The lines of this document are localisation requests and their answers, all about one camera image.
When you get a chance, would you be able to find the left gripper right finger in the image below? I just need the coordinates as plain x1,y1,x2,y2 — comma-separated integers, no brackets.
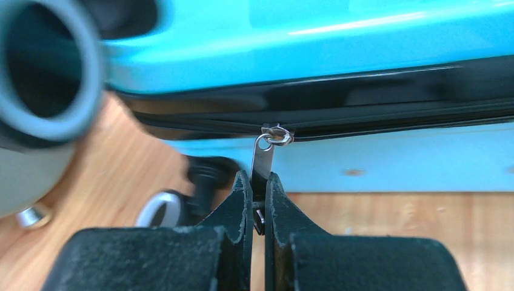
265,173,467,290

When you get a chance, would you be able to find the silver zipper pull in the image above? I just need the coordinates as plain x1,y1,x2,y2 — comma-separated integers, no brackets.
251,123,295,184

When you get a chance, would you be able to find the pink and teal kids suitcase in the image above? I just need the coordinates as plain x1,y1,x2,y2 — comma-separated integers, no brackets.
1,1,513,226

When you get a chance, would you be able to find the round pastel drawer cabinet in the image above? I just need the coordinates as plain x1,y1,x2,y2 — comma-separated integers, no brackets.
1,142,76,229

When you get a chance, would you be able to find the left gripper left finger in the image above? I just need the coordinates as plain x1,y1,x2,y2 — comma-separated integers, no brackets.
42,171,253,290

